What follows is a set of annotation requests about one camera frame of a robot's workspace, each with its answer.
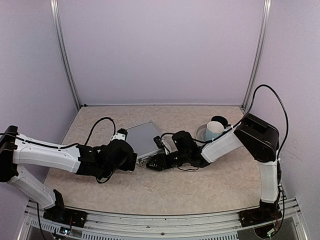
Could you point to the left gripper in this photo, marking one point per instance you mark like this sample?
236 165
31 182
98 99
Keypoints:
127 166

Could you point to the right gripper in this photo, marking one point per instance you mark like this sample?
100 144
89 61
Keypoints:
158 165

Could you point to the aluminium poker case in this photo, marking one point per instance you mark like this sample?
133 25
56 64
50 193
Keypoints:
141 138

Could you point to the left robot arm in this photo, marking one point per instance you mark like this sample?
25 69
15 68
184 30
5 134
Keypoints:
17 150

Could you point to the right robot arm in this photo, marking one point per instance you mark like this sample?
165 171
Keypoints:
260 139

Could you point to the black cup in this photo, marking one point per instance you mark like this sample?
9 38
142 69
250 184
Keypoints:
220 119

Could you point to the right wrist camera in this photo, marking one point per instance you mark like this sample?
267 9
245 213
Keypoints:
158 141

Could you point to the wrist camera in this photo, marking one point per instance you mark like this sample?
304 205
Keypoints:
158 141
121 134

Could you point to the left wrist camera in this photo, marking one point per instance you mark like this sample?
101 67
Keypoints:
121 134

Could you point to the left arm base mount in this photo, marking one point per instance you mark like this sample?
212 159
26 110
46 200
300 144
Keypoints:
66 216

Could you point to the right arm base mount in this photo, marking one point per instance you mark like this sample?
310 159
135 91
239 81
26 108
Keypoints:
259 215

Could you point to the left aluminium corner post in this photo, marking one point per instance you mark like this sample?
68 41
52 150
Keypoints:
54 5

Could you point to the aluminium corner post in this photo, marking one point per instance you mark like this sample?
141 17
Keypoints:
54 5
258 53

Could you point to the right aluminium corner post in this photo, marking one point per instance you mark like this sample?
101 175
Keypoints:
258 53

